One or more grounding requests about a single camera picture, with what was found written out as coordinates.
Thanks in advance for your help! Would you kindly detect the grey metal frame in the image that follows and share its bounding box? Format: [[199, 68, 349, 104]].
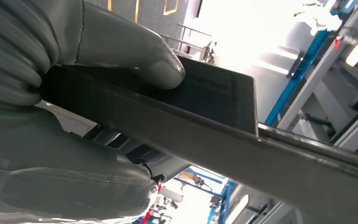
[[277, 0, 358, 152]]

